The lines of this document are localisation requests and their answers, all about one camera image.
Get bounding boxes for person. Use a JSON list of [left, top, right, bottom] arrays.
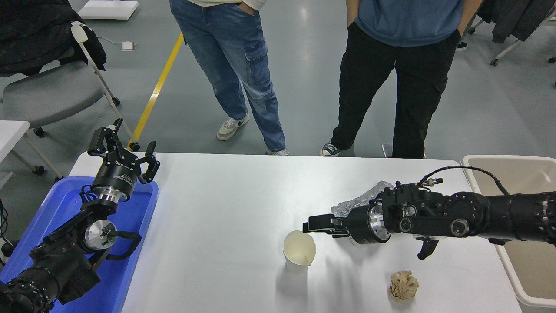
[[169, 0, 291, 156], [319, 0, 483, 159]]

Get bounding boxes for black cable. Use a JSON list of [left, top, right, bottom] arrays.
[[0, 198, 16, 266]]

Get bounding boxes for blue plastic tray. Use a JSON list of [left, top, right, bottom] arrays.
[[0, 176, 159, 313]]

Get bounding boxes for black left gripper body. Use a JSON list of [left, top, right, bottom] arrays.
[[93, 152, 141, 196]]

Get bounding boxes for large pale plastic bin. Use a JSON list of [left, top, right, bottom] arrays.
[[460, 155, 556, 309]]

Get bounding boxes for crumpled tan paper ball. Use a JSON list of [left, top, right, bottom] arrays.
[[388, 271, 420, 303]]

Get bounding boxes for white paper cup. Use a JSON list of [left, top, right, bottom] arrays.
[[283, 230, 316, 275]]

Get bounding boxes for white side table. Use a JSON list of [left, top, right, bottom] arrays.
[[0, 120, 31, 163]]

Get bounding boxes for white-framed chair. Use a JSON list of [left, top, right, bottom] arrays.
[[467, 0, 556, 67]]

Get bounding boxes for dark jacket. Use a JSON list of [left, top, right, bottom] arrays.
[[477, 0, 556, 44]]

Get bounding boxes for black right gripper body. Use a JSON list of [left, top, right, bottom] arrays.
[[345, 204, 372, 245]]

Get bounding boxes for grey chair with white frame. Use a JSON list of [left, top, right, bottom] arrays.
[[0, 21, 142, 181]]

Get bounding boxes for flat white board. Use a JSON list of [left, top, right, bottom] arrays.
[[78, 0, 139, 20]]

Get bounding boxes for black jacket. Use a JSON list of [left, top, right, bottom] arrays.
[[0, 0, 107, 78]]

